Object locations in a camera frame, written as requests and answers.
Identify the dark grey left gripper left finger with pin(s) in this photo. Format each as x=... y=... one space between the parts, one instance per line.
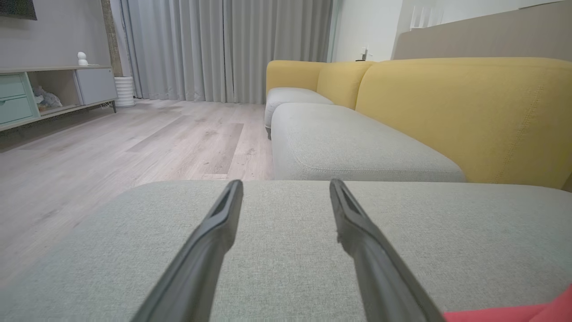
x=201 y=259

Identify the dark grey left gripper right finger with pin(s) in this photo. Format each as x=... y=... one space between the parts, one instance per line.
x=371 y=264

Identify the red garment with white stripes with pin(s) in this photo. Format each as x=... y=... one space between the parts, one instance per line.
x=536 y=313

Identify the large grey sofa seat cushion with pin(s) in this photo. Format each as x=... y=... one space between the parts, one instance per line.
x=286 y=268

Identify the wide yellow sofa backrest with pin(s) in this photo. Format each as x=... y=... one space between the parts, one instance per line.
x=469 y=116

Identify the white ribbed floor vase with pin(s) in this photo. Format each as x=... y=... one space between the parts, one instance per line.
x=124 y=91

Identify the small grey sofa seat cushion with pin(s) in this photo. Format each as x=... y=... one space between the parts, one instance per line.
x=290 y=96

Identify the yellow sofa end backrest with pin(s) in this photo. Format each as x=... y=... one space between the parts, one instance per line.
x=290 y=74

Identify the small white and black gadget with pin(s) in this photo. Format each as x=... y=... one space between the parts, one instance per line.
x=365 y=54

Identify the grey pleated curtain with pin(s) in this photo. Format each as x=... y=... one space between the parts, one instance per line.
x=201 y=44

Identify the soft toy in cabinet shelf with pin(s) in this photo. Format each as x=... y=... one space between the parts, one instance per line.
x=44 y=99

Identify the small white figurine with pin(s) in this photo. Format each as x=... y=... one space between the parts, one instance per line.
x=82 y=58

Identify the brown wooden pillar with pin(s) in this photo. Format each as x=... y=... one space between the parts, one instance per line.
x=111 y=40

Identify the grey and mint TV cabinet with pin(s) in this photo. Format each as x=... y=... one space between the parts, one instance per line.
x=18 y=103

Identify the beige upholstered panel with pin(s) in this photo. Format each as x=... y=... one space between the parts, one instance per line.
x=482 y=36

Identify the white slatted frame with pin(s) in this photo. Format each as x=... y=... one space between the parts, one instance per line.
x=424 y=18

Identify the black wall television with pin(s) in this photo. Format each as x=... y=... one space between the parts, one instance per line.
x=18 y=6

